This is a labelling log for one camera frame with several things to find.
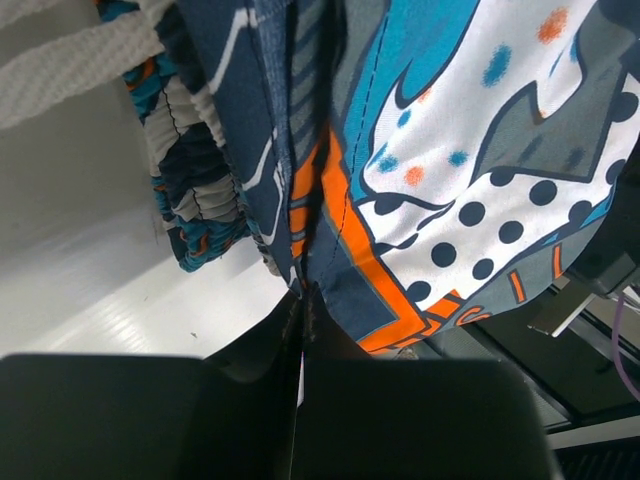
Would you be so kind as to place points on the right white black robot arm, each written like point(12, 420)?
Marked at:
point(569, 341)

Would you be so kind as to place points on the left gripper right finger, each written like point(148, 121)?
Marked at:
point(367, 418)

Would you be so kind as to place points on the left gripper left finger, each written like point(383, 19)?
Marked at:
point(227, 416)

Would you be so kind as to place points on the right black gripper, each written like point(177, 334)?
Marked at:
point(610, 262)

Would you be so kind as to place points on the colourful patterned shorts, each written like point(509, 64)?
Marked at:
point(424, 164)

